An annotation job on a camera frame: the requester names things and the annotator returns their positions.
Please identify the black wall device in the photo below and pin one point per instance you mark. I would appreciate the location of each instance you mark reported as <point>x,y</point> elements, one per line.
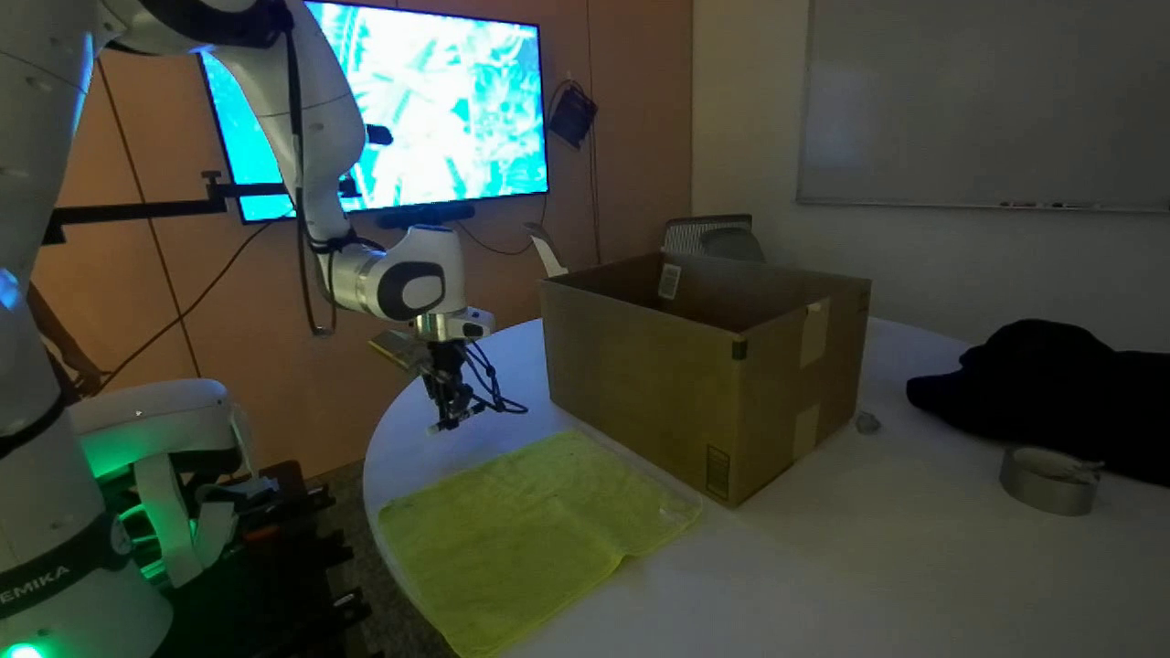
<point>573,116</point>

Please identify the brown cardboard box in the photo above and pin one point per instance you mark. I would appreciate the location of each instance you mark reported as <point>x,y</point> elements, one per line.
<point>644,379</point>

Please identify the black camera mount rod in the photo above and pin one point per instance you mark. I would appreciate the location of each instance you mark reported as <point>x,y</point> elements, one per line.
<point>132,211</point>

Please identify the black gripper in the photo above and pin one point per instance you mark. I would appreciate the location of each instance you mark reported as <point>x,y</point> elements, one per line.
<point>445,361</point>

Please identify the white wall whiteboard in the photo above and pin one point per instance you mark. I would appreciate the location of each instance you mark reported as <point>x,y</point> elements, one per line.
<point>974,96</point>

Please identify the yellow microfibre cloth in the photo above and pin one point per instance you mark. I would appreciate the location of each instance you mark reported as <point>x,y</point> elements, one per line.
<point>524,550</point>

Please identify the black robot mounting stand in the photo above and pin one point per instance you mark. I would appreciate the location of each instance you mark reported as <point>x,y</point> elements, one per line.
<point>279,573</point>

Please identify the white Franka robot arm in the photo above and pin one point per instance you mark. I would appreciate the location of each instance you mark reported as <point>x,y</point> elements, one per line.
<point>48,366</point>

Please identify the wall mounted flat screen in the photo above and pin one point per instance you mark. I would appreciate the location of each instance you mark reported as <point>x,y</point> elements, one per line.
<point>453,110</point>

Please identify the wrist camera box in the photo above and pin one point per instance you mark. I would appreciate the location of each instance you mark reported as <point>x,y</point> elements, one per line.
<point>478,324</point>

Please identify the black garment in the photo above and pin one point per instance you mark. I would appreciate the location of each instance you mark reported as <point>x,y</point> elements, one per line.
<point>1061,390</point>

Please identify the grey tape roll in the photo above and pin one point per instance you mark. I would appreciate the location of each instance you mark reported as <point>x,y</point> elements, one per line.
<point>1049,489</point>

